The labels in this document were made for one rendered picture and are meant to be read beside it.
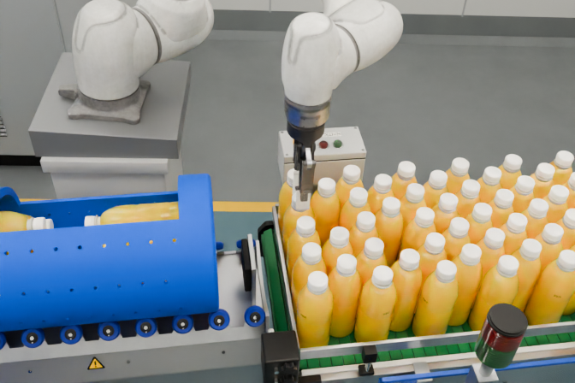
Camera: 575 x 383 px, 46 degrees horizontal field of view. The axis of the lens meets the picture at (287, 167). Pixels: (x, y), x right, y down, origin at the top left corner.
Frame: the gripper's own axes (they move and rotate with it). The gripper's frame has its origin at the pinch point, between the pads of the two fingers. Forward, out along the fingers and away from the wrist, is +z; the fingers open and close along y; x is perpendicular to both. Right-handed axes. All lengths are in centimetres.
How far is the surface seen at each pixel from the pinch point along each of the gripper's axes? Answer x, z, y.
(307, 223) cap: 0.2, 2.0, 7.9
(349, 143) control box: 14.8, 3.6, -18.8
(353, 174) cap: 13.0, 1.9, -5.9
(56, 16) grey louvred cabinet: -73, 33, -137
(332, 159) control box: 10.1, 5.2, -15.2
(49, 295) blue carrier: -50, 0, 22
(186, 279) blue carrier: -25.2, -0.8, 22.0
